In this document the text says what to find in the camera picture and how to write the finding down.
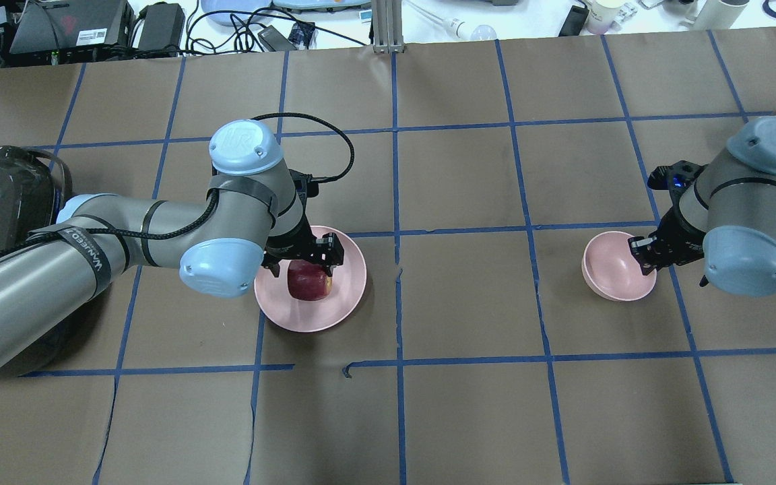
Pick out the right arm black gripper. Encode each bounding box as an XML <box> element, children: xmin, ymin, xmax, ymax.
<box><xmin>628</xmin><ymin>160</ymin><xmax>703</xmax><ymax>277</ymax></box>

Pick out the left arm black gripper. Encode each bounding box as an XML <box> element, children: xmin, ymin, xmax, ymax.
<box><xmin>261</xmin><ymin>223</ymin><xmax>345</xmax><ymax>278</ymax></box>

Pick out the red apple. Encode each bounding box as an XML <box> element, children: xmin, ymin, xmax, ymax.
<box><xmin>287</xmin><ymin>260</ymin><xmax>333</xmax><ymax>302</ymax></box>

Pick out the small pink bowl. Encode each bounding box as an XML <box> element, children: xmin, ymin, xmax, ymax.
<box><xmin>580</xmin><ymin>230</ymin><xmax>657</xmax><ymax>302</ymax></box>

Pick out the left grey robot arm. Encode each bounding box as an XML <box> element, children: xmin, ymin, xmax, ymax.
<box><xmin>0</xmin><ymin>116</ymin><xmax>366</xmax><ymax>368</ymax></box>

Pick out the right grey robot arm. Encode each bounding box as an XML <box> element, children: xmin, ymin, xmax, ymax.
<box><xmin>628</xmin><ymin>117</ymin><xmax>776</xmax><ymax>297</ymax></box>

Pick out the pink plate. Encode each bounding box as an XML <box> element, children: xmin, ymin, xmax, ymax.
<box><xmin>253</xmin><ymin>225</ymin><xmax>368</xmax><ymax>333</ymax></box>

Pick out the blue plate in background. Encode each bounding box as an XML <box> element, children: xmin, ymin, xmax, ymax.
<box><xmin>200</xmin><ymin>0</ymin><xmax>272</xmax><ymax>26</ymax></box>

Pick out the white cup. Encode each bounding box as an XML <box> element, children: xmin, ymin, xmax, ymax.
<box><xmin>585</xmin><ymin>0</ymin><xmax>626</xmax><ymax>36</ymax></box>

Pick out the black power adapter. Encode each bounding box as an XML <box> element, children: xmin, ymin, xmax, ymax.
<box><xmin>134</xmin><ymin>2</ymin><xmax>185</xmax><ymax>58</ymax></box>

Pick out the white light bulb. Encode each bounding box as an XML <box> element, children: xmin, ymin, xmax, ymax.
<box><xmin>441</xmin><ymin>18</ymin><xmax>498</xmax><ymax>41</ymax></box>

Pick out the black laptop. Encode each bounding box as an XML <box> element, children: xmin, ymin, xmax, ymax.
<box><xmin>9</xmin><ymin>1</ymin><xmax>133</xmax><ymax>55</ymax></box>

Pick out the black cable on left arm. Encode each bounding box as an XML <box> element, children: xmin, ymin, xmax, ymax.
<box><xmin>44</xmin><ymin>112</ymin><xmax>355</xmax><ymax>243</ymax></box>

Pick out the aluminium frame post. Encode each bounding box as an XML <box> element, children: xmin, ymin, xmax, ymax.
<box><xmin>370</xmin><ymin>0</ymin><xmax>406</xmax><ymax>53</ymax></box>

